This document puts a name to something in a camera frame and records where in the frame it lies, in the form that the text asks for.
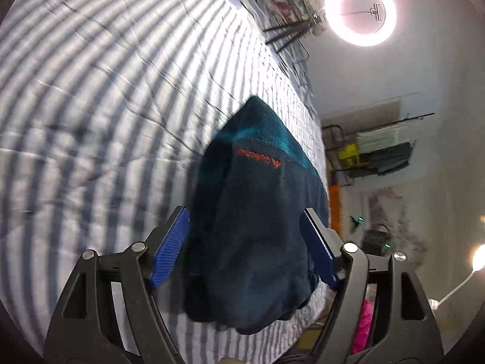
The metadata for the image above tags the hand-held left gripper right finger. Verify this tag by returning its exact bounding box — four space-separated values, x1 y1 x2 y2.
299 208 445 364

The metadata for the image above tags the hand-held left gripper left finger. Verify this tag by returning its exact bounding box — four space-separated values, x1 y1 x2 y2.
43 205 191 364

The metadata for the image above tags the teal fleece garment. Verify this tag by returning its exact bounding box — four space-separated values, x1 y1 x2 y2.
184 96 329 335

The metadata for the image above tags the black bag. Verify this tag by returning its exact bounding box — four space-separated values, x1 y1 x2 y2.
361 224 395 257

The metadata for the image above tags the black metal rack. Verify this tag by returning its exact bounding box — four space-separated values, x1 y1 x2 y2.
322 123 416 180

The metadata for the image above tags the pink cloth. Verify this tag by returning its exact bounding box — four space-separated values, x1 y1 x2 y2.
350 298 375 354

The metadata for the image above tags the yellow bag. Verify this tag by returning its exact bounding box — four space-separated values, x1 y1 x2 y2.
338 143 360 168

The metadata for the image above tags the white lamp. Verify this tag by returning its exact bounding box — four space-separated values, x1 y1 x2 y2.
431 244 485 305

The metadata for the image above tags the bed with striped sheet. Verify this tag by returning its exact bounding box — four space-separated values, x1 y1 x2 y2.
0 0 331 364

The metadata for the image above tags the black tripod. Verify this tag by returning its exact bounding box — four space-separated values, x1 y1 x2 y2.
263 13 326 52

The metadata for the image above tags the ring light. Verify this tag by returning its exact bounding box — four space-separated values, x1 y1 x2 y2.
324 0 398 48

